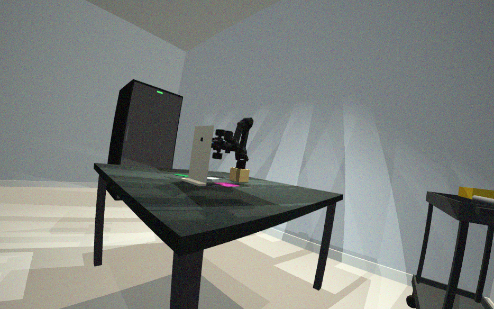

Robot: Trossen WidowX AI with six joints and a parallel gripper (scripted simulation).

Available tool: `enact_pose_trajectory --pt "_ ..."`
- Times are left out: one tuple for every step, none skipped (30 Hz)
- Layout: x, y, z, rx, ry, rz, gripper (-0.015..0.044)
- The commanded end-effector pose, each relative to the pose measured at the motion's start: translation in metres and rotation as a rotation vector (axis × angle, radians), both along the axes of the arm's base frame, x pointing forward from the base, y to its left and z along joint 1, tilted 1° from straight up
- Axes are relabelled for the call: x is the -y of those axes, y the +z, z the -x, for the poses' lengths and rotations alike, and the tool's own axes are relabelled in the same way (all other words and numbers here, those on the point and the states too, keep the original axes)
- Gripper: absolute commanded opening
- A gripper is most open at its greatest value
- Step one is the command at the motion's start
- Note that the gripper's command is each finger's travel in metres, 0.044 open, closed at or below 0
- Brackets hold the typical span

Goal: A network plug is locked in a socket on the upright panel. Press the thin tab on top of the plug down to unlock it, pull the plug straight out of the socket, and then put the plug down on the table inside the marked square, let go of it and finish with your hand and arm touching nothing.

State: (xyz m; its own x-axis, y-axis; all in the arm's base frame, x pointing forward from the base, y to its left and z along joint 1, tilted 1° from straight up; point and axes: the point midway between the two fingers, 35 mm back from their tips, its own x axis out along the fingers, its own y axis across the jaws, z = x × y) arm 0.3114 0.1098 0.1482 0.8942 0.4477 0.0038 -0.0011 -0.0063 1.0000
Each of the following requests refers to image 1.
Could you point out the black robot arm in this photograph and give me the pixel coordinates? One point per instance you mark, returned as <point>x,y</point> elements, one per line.
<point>243,127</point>

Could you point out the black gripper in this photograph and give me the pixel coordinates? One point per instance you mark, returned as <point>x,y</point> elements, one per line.
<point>220,144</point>

